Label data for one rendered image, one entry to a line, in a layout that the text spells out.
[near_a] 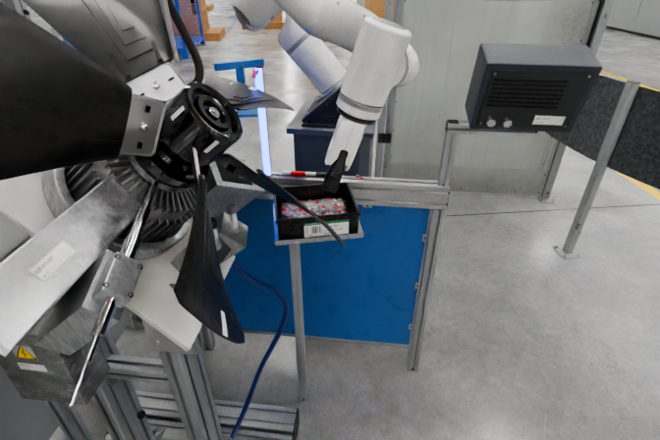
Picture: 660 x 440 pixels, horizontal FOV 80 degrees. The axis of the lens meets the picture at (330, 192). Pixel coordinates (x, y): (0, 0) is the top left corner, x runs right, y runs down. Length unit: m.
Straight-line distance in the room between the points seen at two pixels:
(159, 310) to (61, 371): 0.28
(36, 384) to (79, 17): 0.73
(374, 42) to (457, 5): 1.88
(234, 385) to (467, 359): 0.95
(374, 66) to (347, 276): 0.92
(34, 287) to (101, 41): 0.41
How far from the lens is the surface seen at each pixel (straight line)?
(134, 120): 0.66
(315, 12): 0.76
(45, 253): 0.61
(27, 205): 0.78
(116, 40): 0.80
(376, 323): 1.61
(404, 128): 2.68
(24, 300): 0.58
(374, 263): 1.40
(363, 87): 0.69
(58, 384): 1.06
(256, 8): 1.04
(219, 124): 0.68
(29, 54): 0.59
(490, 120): 1.11
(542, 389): 1.90
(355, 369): 1.77
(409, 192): 1.21
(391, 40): 0.67
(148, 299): 0.79
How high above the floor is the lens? 1.44
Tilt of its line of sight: 31 degrees down
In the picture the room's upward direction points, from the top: straight up
